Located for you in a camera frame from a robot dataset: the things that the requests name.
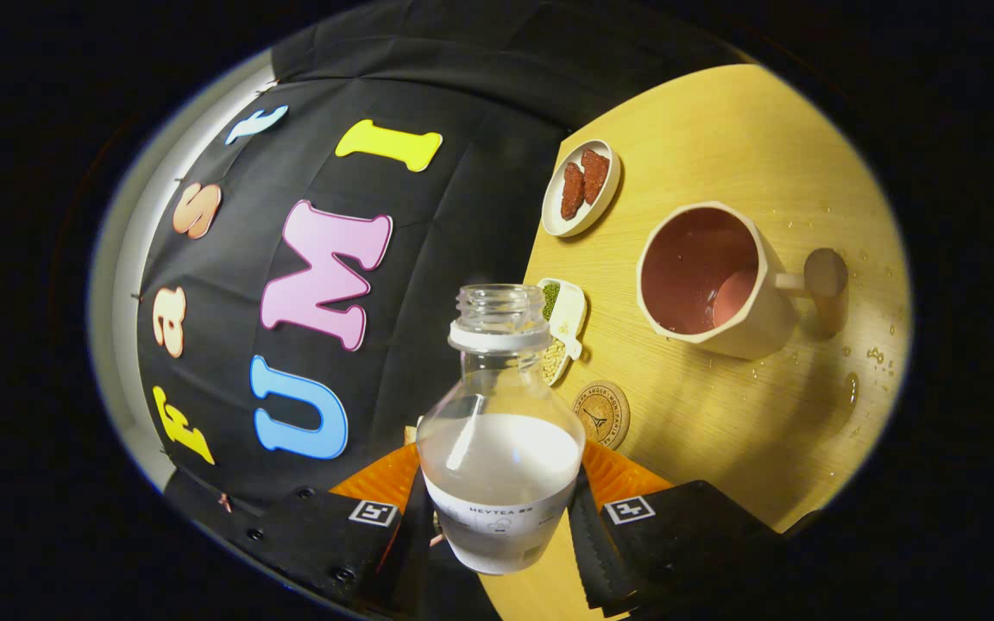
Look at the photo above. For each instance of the red dried meat slice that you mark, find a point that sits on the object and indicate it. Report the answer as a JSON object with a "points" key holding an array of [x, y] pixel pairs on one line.
{"points": [[572, 190], [594, 175]]}

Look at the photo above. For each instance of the pink clothespin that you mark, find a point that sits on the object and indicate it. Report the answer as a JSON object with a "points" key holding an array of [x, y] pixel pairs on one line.
{"points": [[224, 500]]}

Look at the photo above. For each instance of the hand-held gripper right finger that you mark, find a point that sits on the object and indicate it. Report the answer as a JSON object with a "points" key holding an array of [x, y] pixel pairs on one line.
{"points": [[695, 543]]}

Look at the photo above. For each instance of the clear juice bottle white label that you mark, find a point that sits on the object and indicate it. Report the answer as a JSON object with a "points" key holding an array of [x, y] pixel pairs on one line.
{"points": [[501, 483]]}

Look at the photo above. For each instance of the black backdrop cloth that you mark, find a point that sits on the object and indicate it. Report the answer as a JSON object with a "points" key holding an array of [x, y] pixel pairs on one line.
{"points": [[445, 233]]}

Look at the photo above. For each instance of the wooden table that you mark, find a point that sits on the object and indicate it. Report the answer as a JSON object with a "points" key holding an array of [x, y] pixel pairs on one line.
{"points": [[721, 431]]}

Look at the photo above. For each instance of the white divided bean dish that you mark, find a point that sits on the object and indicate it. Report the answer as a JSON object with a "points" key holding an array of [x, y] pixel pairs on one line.
{"points": [[568, 315]]}

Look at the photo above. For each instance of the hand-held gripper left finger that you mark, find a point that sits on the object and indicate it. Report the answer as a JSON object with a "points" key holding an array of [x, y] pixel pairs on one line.
{"points": [[316, 535]]}

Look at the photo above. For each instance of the round cork coaster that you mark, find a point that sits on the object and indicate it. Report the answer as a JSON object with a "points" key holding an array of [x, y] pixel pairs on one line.
{"points": [[602, 416]]}

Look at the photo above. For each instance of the round white plate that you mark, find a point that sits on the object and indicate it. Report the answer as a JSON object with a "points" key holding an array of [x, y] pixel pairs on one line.
{"points": [[556, 226]]}

